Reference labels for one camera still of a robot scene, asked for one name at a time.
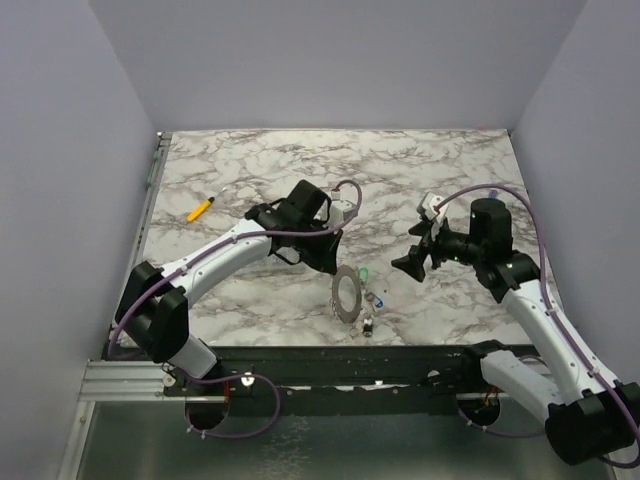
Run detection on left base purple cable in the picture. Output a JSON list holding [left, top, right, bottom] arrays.
[[174, 374, 281, 441]]

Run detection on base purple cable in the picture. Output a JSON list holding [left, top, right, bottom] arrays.
[[174, 374, 281, 441], [464, 399, 556, 439]]

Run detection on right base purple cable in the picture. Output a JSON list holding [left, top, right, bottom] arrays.
[[464, 399, 556, 439]]

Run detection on aluminium frame rail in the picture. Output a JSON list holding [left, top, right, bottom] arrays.
[[54, 130, 173, 480]]

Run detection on large metal key ring disc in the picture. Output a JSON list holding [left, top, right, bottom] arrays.
[[331, 265, 362, 324]]

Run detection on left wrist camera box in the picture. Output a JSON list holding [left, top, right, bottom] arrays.
[[327, 190, 353, 227]]

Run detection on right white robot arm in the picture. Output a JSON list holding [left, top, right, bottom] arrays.
[[391, 193, 639, 465]]

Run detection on green key tag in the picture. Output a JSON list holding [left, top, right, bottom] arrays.
[[358, 267, 369, 284]]

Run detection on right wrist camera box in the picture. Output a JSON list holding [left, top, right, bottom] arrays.
[[417, 192, 443, 221]]

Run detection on yellow handled screwdriver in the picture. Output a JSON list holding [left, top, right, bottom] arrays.
[[186, 187, 227, 223]]

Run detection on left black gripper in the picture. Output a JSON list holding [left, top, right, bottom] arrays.
[[294, 220, 344, 276]]

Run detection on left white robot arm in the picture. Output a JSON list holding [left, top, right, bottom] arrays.
[[112, 180, 343, 395]]

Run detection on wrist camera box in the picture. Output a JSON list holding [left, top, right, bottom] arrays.
[[417, 192, 443, 221], [327, 190, 353, 227]]

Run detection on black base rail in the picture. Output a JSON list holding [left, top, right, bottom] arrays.
[[164, 340, 505, 417]]

